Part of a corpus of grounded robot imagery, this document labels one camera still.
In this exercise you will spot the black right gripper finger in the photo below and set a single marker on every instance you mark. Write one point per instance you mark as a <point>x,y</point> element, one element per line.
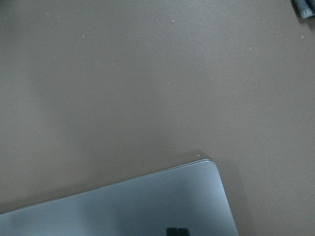
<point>177,232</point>

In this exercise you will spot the silver laptop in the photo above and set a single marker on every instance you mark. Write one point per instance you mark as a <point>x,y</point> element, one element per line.
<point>189,196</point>

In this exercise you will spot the folded grey cloth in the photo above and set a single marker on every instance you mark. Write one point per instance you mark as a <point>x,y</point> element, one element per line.
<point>306,8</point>

